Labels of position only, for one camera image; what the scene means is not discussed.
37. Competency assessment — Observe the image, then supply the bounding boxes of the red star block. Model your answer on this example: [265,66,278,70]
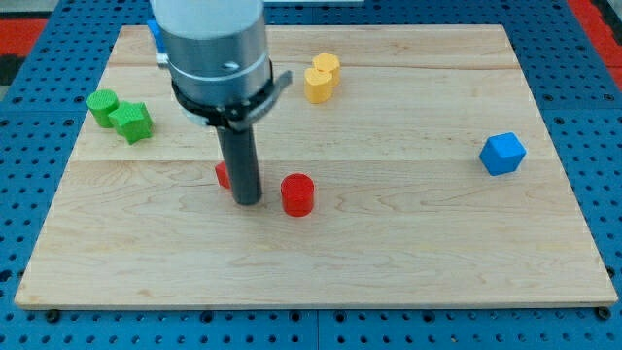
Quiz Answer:
[215,161,231,190]

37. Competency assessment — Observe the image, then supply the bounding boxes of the blue block behind arm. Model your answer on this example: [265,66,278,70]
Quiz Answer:
[147,19,166,53]

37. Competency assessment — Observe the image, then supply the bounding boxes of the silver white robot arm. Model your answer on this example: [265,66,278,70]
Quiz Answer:
[150,0,293,131]

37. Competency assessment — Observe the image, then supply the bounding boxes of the green star block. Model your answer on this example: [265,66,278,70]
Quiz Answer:
[109,101,153,145]

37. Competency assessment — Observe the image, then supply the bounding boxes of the red cylinder block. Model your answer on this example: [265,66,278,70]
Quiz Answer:
[281,173,315,217]

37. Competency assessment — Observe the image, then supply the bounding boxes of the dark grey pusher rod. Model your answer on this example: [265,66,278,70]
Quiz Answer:
[217,127,262,205]

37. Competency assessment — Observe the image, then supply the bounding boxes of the yellow heart block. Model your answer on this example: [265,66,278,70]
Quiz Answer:
[304,68,333,104]

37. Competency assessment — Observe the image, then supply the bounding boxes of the light wooden board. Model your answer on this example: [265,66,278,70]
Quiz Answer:
[15,24,618,310]

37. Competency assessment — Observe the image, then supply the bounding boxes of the yellow hexagon block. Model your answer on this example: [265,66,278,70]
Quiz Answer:
[312,52,341,87]

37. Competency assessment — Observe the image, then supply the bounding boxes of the blue cube block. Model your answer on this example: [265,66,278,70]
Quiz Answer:
[479,132,527,176]

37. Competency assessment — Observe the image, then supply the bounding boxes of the green cylinder block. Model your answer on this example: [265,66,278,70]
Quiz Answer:
[86,89,120,128]

